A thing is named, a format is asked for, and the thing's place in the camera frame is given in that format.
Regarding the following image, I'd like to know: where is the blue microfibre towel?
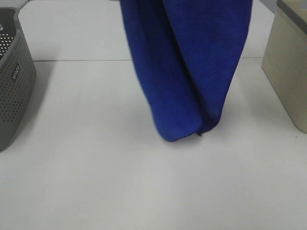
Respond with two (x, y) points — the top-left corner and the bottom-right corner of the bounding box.
(120, 0), (253, 142)

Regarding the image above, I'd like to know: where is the beige storage box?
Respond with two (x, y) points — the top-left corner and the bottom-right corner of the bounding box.
(261, 0), (307, 132)

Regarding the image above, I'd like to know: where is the grey perforated plastic basket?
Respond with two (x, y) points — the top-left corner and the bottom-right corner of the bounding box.
(0, 7), (36, 150)

